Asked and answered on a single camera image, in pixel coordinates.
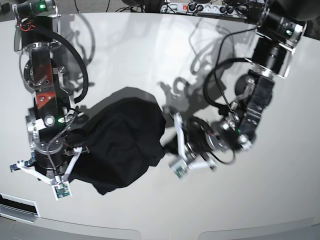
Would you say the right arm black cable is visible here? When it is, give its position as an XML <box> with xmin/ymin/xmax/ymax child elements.
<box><xmin>37</xmin><ymin>27</ymin><xmax>90</xmax><ymax>106</ymax></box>

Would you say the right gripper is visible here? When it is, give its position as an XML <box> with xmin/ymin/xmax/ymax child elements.
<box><xmin>31</xmin><ymin>128</ymin><xmax>90</xmax><ymax>180</ymax></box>

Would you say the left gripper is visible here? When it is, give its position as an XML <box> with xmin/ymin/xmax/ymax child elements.
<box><xmin>159</xmin><ymin>116</ymin><xmax>225</xmax><ymax>160</ymax></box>

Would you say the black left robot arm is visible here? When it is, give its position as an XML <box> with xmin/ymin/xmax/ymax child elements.
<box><xmin>164</xmin><ymin>0</ymin><xmax>320</xmax><ymax>160</ymax></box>

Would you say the black t-shirt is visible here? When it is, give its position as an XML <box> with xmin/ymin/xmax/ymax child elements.
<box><xmin>68</xmin><ymin>97</ymin><xmax>166</xmax><ymax>196</ymax></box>

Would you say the white slotted table fixture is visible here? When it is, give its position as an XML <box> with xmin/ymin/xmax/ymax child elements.
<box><xmin>0</xmin><ymin>193</ymin><xmax>41</xmax><ymax>224</ymax></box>

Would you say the white power strip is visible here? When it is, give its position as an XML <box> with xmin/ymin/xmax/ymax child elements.
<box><xmin>160</xmin><ymin>0</ymin><xmax>246</xmax><ymax>18</ymax></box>

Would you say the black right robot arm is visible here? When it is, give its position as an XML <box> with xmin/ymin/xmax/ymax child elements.
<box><xmin>11</xmin><ymin>0</ymin><xmax>89</xmax><ymax>184</ymax></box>

